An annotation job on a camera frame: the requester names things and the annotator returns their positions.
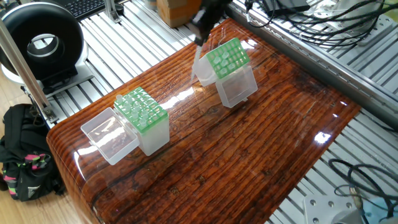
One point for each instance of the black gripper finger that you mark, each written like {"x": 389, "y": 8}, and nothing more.
{"x": 208, "y": 30}
{"x": 196, "y": 23}

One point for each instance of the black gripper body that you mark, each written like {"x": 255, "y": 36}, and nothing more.
{"x": 214, "y": 7}

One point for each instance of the clear tip box with tips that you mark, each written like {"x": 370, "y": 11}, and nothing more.
{"x": 233, "y": 84}

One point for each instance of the clear tip box green rack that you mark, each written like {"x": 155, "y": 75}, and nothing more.
{"x": 152, "y": 140}

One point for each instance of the brown cardboard box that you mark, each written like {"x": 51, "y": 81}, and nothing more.
{"x": 177, "y": 12}

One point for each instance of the black keyboard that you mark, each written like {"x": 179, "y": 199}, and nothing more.
{"x": 84, "y": 7}

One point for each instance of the white plastic device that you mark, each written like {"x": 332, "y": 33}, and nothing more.
{"x": 329, "y": 7}

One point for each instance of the glossy brown wooden board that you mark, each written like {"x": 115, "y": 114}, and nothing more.
{"x": 280, "y": 143}

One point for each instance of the black round device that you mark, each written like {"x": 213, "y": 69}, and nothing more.
{"x": 62, "y": 37}

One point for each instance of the black backpack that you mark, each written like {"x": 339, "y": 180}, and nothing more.
{"x": 25, "y": 143}

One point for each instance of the aluminium bracket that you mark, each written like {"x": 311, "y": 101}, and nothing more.
{"x": 114, "y": 11}

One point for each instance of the aluminium frame post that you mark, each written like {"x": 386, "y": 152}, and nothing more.
{"x": 25, "y": 71}

